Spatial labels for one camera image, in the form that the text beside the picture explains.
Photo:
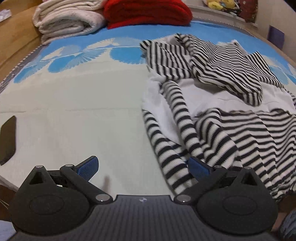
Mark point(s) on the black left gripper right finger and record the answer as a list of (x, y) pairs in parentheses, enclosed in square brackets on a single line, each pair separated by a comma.
[(222, 181)]

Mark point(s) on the red folded blanket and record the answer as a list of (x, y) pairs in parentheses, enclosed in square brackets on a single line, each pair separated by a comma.
[(127, 13)]

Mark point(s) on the white radiator windowsill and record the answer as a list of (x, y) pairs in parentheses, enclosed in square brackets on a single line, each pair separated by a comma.
[(203, 13)]

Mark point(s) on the wooden bed frame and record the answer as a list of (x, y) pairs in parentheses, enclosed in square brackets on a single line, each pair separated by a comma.
[(19, 37)]

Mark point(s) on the yellow plush toy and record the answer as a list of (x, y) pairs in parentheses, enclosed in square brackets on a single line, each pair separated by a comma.
[(220, 4)]

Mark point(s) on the cream folded blanket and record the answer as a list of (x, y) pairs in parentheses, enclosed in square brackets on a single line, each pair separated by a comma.
[(63, 19)]

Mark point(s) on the black white striped garment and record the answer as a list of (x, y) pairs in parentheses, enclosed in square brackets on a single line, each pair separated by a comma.
[(220, 105)]

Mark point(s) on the purple box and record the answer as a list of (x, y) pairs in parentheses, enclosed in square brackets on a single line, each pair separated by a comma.
[(276, 37)]

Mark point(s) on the blue white patterned bed sheet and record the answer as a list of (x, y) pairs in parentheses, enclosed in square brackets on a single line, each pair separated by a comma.
[(82, 96)]

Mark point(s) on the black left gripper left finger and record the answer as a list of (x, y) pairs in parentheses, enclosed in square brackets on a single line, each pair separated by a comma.
[(67, 186)]

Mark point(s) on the red plush toy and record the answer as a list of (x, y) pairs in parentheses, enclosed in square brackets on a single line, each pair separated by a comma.
[(249, 10)]

